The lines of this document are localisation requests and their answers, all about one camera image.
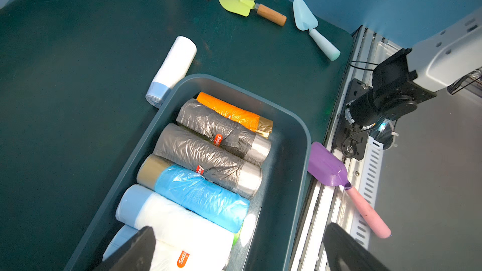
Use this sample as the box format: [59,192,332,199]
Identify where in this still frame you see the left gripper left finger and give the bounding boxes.
[93,227,156,271]

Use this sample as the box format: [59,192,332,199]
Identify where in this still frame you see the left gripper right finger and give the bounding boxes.
[323,223,389,271]

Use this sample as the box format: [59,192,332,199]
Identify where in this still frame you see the white trash bag roll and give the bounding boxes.
[102,225,227,270]
[115,184,234,270]

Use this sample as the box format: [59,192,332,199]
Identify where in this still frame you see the dark teal storage box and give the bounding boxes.
[65,74,311,270]

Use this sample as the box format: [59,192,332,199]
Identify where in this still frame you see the blue trash bag roll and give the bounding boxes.
[136,154,250,233]

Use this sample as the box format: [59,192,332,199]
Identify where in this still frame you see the grey trash bag roll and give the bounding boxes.
[176,99,272,166]
[153,123,262,199]

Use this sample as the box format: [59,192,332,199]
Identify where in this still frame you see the orange trash bag roll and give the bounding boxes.
[197,92,274,139]

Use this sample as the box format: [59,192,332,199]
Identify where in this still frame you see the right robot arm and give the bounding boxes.
[219,0,481,130]

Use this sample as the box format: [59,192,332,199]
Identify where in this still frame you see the green toy trowel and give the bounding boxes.
[219,0,287,26]

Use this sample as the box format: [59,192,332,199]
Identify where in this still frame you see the purple toy shovel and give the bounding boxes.
[308,142,392,238]

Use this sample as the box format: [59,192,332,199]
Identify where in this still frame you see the light blue toy spade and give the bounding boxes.
[292,0,341,61]

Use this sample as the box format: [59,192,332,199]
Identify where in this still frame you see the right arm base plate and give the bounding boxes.
[335,79,377,161]

